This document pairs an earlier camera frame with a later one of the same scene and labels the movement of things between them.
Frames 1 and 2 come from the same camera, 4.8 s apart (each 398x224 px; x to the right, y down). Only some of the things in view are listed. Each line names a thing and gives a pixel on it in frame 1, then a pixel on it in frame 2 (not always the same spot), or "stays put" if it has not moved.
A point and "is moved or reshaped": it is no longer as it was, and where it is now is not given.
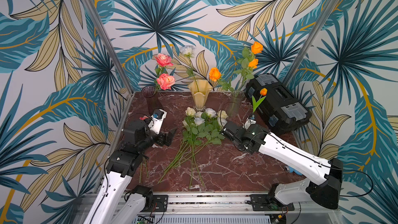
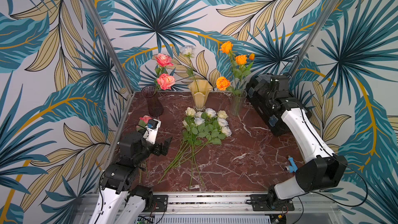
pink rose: [162, 61] stays put
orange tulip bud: [263, 92] to [251, 57]
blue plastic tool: [292, 169] stays put
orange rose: [246, 71] is moved or reshaped
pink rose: [165, 82] stays put
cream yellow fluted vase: [200, 89] stays put
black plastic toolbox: [280, 111] stays put
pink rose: [143, 158] stays put
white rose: [189, 51] stays put
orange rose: [214, 74] is moved or reshaped
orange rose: [248, 54] to [226, 47]
